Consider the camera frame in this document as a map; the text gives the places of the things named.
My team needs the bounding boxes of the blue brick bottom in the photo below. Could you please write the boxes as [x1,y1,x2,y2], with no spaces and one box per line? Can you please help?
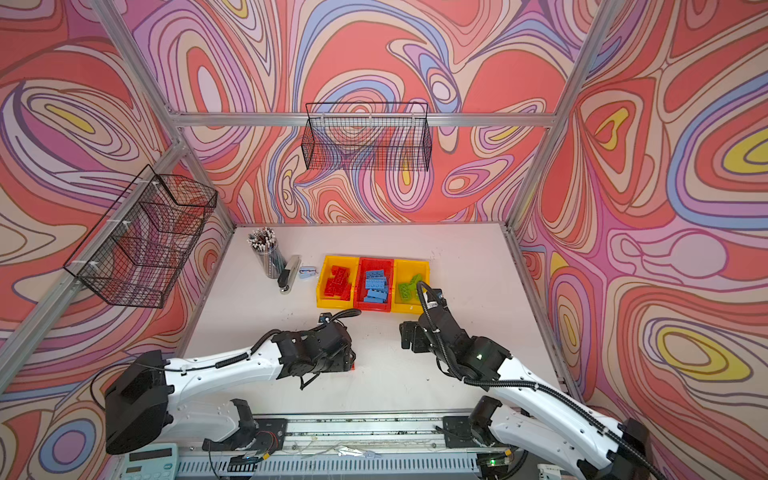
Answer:
[366,289,388,300]

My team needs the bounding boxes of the red studded brick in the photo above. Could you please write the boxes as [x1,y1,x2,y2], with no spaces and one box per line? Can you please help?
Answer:
[331,265,350,283]

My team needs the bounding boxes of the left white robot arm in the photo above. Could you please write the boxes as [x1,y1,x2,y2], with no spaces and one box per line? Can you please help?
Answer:
[104,309,361,455]

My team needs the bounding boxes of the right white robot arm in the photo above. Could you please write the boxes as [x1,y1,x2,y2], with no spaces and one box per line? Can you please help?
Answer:
[401,281,664,479]

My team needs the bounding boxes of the red middle bin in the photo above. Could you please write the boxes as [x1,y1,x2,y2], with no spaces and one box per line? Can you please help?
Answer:
[353,257,394,312]

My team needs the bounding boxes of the left yellow bin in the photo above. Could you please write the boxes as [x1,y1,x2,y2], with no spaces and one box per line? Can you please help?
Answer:
[316,255,359,310]

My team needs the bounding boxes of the yellow bin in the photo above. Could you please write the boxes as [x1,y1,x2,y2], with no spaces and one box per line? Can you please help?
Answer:
[391,259,431,315]
[316,255,359,310]

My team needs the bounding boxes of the right yellow bin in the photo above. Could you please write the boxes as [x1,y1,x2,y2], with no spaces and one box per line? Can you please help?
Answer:
[391,259,431,315]

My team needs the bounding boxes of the grey stapler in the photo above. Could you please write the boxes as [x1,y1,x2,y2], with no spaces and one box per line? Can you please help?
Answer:
[277,255,301,294]

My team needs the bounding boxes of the cup of pencils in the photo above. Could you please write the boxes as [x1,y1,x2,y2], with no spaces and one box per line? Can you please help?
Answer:
[248,227,286,280]

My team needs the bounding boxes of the calculator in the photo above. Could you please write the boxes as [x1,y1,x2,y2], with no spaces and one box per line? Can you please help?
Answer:
[118,443,179,480]

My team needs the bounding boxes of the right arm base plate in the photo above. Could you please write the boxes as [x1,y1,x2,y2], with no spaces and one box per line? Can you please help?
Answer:
[442,415,526,450]

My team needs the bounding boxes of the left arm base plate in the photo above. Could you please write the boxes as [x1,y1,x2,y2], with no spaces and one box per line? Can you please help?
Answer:
[202,418,288,454]

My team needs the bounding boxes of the left wire basket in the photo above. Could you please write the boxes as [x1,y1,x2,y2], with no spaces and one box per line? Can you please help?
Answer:
[63,166,218,309]

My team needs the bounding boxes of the wire basket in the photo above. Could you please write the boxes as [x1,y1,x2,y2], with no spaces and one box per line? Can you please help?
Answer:
[301,101,433,172]
[63,166,218,309]

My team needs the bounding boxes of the back wire basket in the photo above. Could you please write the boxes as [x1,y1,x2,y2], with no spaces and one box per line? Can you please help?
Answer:
[301,101,433,172]

